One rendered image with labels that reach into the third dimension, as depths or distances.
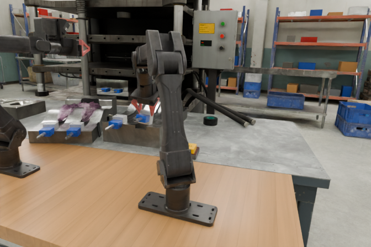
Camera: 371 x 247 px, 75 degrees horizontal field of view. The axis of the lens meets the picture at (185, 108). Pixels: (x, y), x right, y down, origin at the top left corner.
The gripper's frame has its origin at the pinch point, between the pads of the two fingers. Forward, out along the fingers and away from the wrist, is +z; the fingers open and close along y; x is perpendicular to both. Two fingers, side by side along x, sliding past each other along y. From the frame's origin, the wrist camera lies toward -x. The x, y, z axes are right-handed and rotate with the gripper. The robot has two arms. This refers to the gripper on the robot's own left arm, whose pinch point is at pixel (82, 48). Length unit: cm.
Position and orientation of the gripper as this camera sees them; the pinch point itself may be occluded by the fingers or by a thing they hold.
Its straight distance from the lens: 120.1
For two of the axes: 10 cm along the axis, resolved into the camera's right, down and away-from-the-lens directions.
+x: -0.4, 9.8, 2.1
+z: 3.2, -1.8, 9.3
